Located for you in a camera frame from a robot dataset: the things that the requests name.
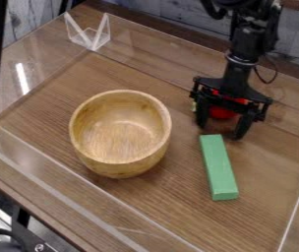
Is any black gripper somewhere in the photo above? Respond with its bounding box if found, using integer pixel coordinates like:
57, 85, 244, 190
190, 53, 273, 140

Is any red plush strawberry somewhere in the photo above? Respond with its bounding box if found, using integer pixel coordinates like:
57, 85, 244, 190
190, 88, 251, 120

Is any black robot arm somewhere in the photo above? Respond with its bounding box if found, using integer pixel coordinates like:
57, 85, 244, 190
190, 0, 282, 140

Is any green rectangular block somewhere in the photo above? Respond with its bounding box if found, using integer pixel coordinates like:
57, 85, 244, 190
199, 135, 239, 201

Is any wooden bowl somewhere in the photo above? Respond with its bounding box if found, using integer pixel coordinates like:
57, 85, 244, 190
68, 90, 172, 179

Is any black cable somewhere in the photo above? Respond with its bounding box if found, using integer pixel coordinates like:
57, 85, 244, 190
0, 226, 26, 252

